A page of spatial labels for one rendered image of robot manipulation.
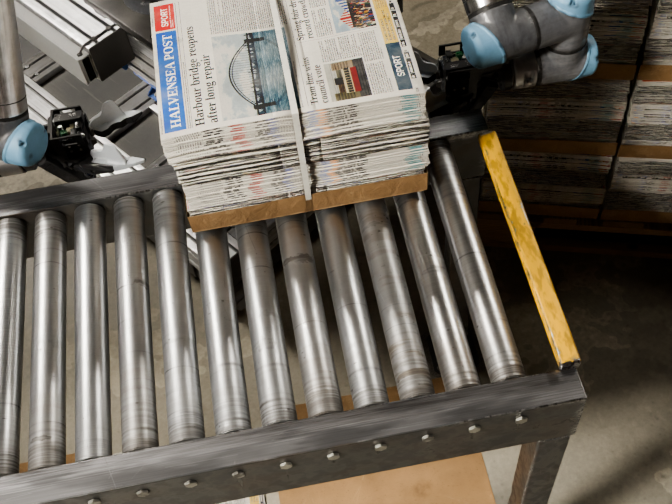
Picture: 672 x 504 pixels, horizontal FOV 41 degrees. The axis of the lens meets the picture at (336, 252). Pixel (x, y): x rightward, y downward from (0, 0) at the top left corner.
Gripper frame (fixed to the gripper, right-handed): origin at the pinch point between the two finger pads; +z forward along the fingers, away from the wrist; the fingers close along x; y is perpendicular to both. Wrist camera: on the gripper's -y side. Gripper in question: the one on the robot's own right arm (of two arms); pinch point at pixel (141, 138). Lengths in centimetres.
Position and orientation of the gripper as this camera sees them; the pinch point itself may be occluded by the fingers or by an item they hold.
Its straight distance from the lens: 163.6
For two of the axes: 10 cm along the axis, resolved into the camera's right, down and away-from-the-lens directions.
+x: -1.7, -8.1, 5.7
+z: 9.8, -1.8, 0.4
